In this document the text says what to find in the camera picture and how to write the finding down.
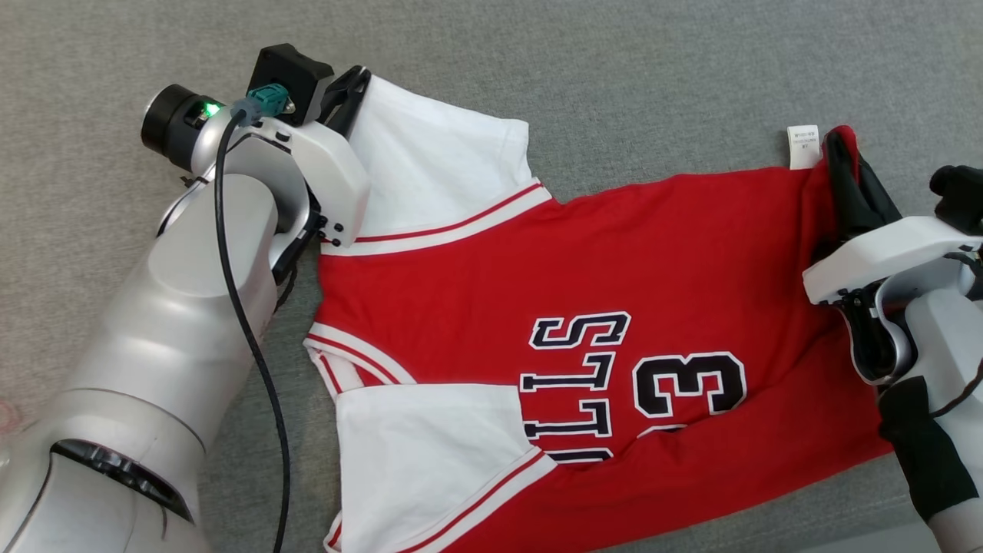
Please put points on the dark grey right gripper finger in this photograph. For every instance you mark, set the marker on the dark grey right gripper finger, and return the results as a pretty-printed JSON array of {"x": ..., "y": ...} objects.
[
  {"x": 843, "y": 200},
  {"x": 875, "y": 207}
]

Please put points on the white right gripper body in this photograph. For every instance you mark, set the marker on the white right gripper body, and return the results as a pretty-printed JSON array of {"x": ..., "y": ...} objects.
[{"x": 875, "y": 250}]

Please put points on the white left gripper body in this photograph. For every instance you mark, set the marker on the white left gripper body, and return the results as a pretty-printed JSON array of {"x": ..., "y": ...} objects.
[{"x": 338, "y": 192}]

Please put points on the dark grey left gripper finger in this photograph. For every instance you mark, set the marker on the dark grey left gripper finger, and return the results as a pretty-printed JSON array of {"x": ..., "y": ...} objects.
[
  {"x": 355, "y": 107},
  {"x": 335, "y": 86}
]

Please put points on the red white basketball jersey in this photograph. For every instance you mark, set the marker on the red white basketball jersey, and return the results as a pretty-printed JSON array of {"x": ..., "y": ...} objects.
[{"x": 537, "y": 284}]

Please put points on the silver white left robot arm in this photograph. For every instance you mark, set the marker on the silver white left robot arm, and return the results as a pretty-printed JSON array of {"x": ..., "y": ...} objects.
[{"x": 153, "y": 346}]

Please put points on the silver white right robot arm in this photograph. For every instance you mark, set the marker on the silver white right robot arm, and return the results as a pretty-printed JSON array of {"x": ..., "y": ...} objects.
[{"x": 948, "y": 330}]

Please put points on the grey fabric sofa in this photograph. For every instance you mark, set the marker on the grey fabric sofa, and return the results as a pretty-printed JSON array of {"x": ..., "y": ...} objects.
[{"x": 614, "y": 69}]

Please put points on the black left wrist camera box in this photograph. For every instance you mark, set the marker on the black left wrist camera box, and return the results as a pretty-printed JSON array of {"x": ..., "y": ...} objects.
[{"x": 288, "y": 69}]

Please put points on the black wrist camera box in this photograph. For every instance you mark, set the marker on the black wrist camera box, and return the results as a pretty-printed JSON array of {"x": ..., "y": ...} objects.
[
  {"x": 960, "y": 196},
  {"x": 288, "y": 69}
]

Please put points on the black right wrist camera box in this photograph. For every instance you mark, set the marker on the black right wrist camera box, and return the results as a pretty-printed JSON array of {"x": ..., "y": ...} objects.
[{"x": 960, "y": 196}]

